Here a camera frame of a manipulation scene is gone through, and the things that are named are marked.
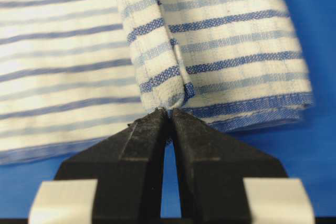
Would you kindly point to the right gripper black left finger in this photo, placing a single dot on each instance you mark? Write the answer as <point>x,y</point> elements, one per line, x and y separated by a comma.
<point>118,180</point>

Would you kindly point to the blue white striped towel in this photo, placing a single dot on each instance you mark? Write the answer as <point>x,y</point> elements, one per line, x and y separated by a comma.
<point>74,72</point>

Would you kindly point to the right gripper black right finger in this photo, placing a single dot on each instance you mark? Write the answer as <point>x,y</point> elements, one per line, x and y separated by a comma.
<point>211,167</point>

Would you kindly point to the blue table cloth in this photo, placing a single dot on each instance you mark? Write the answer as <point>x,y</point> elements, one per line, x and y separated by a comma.
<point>306,146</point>

